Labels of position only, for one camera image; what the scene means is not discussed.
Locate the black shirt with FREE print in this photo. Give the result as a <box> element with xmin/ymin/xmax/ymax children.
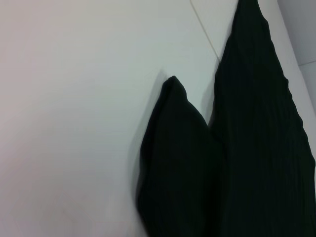
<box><xmin>136</xmin><ymin>0</ymin><xmax>316</xmax><ymax>237</ymax></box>

